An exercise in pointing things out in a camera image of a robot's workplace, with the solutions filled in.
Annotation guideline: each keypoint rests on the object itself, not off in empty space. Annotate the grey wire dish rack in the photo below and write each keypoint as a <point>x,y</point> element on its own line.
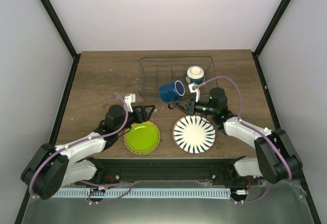
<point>156,71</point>

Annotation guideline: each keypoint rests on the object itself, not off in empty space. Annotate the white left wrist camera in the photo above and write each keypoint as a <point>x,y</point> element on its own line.
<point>129,99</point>

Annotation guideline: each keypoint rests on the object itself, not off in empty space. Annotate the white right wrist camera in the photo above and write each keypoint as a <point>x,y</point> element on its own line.
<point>193,87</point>

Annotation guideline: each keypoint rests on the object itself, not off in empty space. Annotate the dark blue mug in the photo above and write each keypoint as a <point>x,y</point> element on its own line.
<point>171,91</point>

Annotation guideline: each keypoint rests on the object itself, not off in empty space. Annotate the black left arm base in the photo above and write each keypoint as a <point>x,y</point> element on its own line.
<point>100,180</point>

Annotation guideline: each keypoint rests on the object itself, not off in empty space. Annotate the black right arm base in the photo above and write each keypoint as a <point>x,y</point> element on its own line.
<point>225,174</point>

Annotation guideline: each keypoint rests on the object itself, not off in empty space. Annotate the woven yellow round placemat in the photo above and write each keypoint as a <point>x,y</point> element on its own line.
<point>157,134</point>

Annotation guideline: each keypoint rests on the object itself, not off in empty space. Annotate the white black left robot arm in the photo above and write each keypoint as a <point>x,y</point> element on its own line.
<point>52,167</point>

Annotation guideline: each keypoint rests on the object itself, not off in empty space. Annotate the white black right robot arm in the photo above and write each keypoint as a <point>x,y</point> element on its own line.
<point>276,158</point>

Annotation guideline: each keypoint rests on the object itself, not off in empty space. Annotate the white and teal bowl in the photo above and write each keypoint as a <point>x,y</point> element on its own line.
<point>195,74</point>

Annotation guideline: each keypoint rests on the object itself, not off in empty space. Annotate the white blue striped plate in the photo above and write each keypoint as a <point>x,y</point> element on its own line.
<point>194,134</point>

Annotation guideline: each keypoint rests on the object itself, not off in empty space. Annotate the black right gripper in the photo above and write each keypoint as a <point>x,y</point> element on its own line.
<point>189,109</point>

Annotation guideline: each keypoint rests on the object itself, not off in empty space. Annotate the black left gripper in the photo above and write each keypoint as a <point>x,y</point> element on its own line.
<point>143,112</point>

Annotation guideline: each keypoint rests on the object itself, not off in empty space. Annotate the light blue slotted cable duct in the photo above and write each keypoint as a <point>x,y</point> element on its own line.
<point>206,193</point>

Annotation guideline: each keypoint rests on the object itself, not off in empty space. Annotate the lime green plate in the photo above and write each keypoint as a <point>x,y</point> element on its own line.
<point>142,138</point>

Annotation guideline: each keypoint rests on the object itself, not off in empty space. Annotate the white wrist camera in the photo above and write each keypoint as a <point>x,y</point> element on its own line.
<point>193,87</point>
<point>129,99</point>

